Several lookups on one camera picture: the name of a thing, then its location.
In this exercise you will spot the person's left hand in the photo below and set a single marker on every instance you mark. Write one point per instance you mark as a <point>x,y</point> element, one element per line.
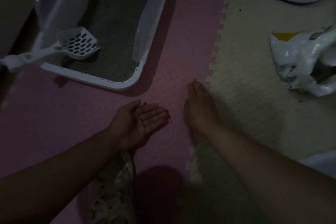
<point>134,126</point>

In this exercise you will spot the person's right hand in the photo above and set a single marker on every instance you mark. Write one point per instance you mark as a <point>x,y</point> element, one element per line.
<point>200,113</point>

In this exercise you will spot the white slotted litter scoop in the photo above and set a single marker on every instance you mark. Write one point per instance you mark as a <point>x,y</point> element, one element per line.
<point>76,42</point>

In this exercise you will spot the white cat litter tray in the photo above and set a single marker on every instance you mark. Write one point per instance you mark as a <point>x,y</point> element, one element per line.
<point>152,21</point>

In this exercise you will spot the yellow plastic bag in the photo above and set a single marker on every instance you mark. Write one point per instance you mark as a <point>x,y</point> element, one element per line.
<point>296,55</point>

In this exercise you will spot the person's right forearm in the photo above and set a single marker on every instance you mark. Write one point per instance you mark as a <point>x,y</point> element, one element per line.
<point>267,174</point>

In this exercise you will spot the person's left forearm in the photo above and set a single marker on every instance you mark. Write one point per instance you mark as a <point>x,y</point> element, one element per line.
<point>52,174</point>

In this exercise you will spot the pink foam floor mat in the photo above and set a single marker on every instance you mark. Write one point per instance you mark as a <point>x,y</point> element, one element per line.
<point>183,48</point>

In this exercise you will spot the white sneaker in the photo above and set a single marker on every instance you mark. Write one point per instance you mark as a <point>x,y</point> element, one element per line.
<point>113,192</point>

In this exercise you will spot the white plastic bag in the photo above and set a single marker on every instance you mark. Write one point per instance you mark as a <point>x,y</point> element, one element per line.
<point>321,163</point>

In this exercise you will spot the white bed frame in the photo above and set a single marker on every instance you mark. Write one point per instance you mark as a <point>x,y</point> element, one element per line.
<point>15,8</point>

